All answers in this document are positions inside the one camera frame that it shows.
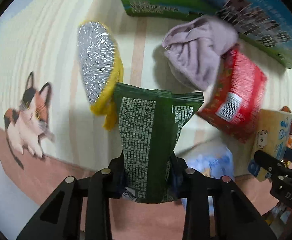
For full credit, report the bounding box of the red snack bag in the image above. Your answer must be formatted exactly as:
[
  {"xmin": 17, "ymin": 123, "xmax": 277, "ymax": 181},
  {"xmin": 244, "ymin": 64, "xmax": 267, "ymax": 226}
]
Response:
[{"xmin": 198, "ymin": 47, "xmax": 267, "ymax": 142}]

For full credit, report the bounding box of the green snack bag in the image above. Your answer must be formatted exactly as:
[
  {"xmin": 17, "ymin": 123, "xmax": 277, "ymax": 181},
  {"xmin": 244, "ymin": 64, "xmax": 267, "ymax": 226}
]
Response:
[{"xmin": 113, "ymin": 83, "xmax": 204, "ymax": 204}]

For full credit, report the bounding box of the striped cat tablecloth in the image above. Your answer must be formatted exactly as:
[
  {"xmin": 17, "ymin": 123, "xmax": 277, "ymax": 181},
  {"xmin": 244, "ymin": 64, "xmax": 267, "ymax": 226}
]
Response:
[{"xmin": 0, "ymin": 0, "xmax": 292, "ymax": 239}]

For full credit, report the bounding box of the light blue tissue pack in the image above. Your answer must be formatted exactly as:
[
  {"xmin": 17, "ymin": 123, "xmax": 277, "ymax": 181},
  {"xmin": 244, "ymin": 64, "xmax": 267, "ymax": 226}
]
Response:
[{"xmin": 181, "ymin": 144, "xmax": 236, "ymax": 205}]

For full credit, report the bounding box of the lilac cloth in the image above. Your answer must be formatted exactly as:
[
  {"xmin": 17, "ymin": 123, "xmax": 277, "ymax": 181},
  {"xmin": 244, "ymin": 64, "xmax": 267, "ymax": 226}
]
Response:
[{"xmin": 162, "ymin": 15, "xmax": 239, "ymax": 92}]

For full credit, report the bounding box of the printed cardboard box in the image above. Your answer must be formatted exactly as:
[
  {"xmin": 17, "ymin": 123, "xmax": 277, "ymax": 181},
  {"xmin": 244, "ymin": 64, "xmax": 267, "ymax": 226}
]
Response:
[{"xmin": 121, "ymin": 0, "xmax": 292, "ymax": 68}]

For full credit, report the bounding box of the silver yellow scrub sponge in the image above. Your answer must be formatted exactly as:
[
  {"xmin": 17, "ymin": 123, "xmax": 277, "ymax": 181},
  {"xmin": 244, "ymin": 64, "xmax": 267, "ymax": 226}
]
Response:
[{"xmin": 77, "ymin": 21, "xmax": 124, "ymax": 131}]

